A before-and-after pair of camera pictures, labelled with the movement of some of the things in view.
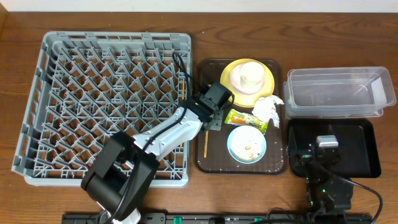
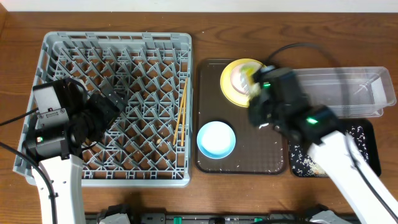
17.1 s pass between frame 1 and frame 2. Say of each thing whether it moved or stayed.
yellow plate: stayed
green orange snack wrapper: moved
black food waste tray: stayed
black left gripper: moved
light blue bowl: moved
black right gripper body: moved
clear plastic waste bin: stayed
